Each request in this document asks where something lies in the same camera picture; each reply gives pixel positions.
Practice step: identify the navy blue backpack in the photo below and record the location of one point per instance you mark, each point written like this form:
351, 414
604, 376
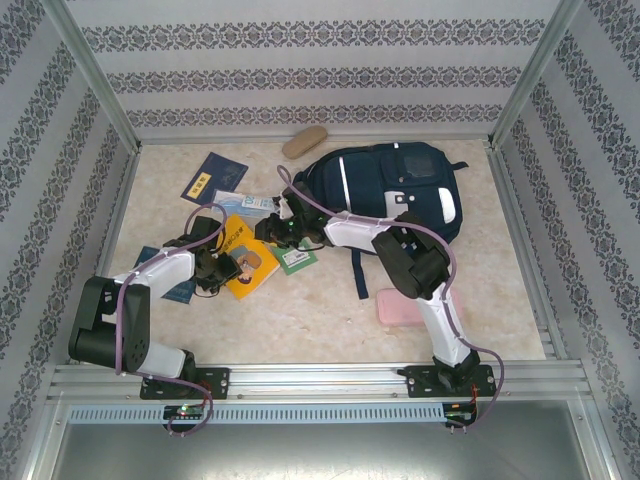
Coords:
380, 185

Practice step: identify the navy book with yellow label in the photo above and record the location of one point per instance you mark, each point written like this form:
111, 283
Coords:
212, 177

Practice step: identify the green notebook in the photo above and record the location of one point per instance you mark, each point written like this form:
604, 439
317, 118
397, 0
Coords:
295, 260

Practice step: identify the aluminium frame rail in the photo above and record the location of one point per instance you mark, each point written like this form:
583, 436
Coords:
526, 250
320, 382
225, 138
106, 250

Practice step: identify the pink pencil case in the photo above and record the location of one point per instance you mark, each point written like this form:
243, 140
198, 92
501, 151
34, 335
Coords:
395, 307

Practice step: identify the yellow picture book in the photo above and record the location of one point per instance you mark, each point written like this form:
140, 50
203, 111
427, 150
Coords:
240, 230

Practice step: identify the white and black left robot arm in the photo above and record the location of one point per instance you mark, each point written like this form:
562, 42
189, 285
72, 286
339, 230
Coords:
160, 272

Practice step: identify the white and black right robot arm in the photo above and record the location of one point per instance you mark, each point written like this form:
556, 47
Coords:
410, 265

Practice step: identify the grey metal sheet panel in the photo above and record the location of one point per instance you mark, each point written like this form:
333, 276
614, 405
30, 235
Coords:
320, 455

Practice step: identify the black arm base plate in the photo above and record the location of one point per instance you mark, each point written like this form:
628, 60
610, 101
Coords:
220, 382
415, 382

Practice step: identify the aluminium frame post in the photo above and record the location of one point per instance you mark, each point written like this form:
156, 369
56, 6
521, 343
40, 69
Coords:
102, 85
531, 75

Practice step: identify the small green circuit board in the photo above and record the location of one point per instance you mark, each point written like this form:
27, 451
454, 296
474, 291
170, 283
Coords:
460, 412
185, 411

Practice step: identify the tan glasses case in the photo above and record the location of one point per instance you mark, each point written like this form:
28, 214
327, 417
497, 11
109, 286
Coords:
304, 142

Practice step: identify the blue book with barcode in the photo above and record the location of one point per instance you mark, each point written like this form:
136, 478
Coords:
147, 257

